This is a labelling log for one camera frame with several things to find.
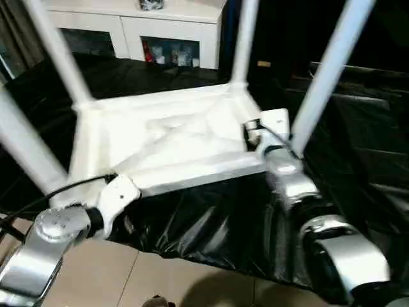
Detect white plastic table top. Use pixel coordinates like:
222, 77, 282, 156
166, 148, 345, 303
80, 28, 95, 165
50, 82, 269, 209

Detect white plastic table leg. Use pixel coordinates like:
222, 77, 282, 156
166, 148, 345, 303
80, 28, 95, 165
0, 86, 70, 196
22, 0, 95, 109
230, 0, 260, 87
289, 0, 376, 157

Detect silver left leg black foot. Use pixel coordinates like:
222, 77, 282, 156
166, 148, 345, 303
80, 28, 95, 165
142, 295, 176, 307

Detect toy figures behind cabinet glass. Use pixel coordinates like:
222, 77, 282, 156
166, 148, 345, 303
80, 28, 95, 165
142, 40, 202, 68

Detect black tv cabinet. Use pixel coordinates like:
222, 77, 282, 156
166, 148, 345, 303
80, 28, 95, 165
220, 0, 409, 81

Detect black work mat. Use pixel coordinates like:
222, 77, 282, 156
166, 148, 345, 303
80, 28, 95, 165
0, 54, 409, 301

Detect grey plush toy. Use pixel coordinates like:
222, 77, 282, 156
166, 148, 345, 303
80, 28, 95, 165
139, 0, 166, 11

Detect white cabinet with glass doors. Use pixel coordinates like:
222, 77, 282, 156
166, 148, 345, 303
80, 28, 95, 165
40, 0, 228, 70

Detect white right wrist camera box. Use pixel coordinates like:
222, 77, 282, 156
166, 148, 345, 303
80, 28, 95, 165
256, 109, 291, 161

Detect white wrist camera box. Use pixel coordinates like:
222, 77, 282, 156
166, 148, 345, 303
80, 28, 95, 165
96, 174, 143, 239
256, 109, 291, 161

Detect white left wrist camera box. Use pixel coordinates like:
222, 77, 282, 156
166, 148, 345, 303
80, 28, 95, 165
96, 174, 143, 239

